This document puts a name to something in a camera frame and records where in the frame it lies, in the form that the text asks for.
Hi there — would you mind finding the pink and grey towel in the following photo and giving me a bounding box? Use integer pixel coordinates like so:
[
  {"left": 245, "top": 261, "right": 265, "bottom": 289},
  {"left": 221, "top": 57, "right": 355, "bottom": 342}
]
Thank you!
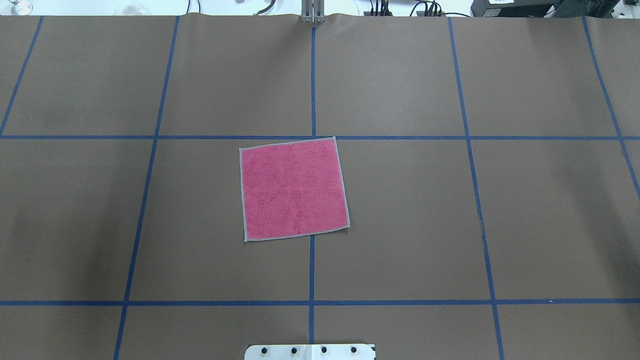
[{"left": 238, "top": 137, "right": 351, "bottom": 242}]

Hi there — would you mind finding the black power box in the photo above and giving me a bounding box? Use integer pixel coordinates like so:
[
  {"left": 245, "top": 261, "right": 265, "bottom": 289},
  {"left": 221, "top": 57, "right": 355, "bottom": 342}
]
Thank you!
[{"left": 470, "top": 0, "right": 555, "bottom": 18}]

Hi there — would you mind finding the aluminium frame post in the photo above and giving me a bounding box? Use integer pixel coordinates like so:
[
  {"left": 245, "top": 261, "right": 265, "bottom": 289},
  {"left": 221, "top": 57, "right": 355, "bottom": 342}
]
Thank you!
[{"left": 301, "top": 0, "right": 326, "bottom": 25}]

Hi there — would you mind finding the white camera mast base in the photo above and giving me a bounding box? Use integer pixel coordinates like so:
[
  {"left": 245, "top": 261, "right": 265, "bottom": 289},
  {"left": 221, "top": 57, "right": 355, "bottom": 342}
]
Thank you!
[{"left": 244, "top": 343, "right": 377, "bottom": 360}]

